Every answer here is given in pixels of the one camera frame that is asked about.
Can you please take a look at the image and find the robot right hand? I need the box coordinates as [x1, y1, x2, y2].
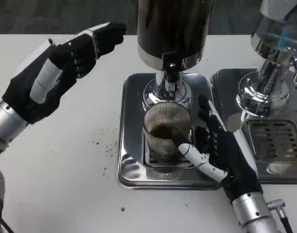
[177, 94, 263, 203]

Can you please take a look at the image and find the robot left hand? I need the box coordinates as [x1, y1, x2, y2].
[1, 21, 127, 126]

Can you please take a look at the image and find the clear ribbed glass cup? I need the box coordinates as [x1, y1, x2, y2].
[142, 101, 192, 166]

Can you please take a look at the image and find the drink dispenser with clear tank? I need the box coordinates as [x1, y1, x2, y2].
[210, 0, 297, 185]

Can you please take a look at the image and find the black dispenser tap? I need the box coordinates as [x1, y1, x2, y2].
[162, 52, 183, 82]

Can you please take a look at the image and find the drink dispenser with dark tank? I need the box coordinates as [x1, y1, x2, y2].
[117, 0, 224, 191]

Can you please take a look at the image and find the black cable with metal plug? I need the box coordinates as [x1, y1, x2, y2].
[266, 199, 294, 233]

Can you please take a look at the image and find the thin black cable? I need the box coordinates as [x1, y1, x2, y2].
[0, 216, 16, 233]

